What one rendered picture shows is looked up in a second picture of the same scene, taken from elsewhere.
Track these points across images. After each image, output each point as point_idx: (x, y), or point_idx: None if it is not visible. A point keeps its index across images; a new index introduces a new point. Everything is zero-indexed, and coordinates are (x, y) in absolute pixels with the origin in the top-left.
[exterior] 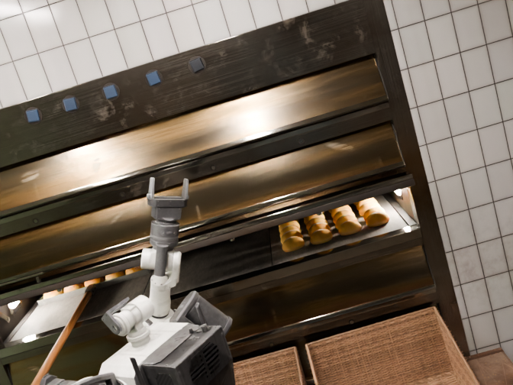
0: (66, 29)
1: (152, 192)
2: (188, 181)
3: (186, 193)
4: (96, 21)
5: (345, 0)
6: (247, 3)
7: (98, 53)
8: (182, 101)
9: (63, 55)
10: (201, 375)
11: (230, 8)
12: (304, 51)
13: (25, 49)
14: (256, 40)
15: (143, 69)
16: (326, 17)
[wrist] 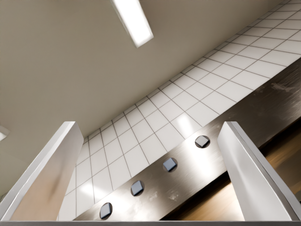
0: (111, 155)
1: (24, 175)
2: (239, 125)
3: (275, 179)
4: (128, 144)
5: (293, 62)
6: (221, 95)
7: (128, 162)
8: (200, 176)
9: (107, 171)
10: None
11: (210, 102)
12: (291, 96)
13: (85, 176)
14: (241, 108)
15: (161, 161)
16: (288, 74)
